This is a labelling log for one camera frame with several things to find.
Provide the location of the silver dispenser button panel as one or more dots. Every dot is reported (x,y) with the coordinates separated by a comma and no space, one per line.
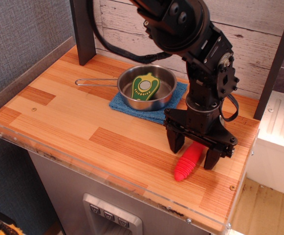
(106,219)

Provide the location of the small steel pan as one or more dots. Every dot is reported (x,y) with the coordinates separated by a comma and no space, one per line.
(123,83)

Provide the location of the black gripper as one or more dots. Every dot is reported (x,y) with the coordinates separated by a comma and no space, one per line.
(203,125)

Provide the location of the yellow object bottom left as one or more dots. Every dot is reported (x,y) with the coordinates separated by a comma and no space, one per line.
(10,230)

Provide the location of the green toy pepper slice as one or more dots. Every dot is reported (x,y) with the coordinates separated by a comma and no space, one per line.
(144,86)

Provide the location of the white toy sink unit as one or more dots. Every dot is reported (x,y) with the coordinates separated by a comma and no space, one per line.
(266,162)

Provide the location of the blue folded cloth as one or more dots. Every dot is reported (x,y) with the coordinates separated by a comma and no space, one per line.
(158,116)

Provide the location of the dark right frame post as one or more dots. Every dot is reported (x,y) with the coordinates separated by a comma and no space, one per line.
(271,79)

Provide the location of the grey toy cabinet front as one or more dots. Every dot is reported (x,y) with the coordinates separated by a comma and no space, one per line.
(66,187)

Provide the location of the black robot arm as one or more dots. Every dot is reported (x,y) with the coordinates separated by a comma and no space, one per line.
(184,28)

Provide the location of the red handled metal spoon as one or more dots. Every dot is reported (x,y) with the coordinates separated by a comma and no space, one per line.
(188,161)

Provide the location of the clear acrylic front guard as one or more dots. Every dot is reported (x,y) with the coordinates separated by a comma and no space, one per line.
(136,159)

